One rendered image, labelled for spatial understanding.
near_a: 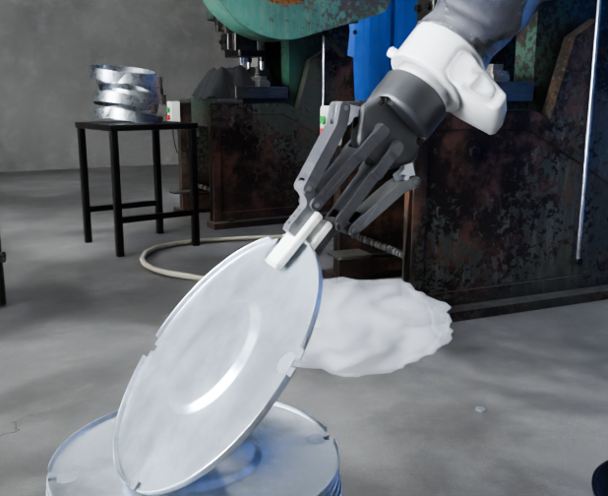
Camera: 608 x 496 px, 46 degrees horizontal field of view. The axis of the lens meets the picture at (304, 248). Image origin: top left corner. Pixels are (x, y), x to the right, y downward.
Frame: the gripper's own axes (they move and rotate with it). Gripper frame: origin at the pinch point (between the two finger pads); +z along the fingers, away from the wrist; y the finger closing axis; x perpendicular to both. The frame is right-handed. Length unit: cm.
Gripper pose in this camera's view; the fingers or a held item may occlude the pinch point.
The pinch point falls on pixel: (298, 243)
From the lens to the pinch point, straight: 72.3
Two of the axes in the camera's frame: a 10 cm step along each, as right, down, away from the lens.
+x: 4.0, 2.1, -8.9
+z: -6.2, 7.8, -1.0
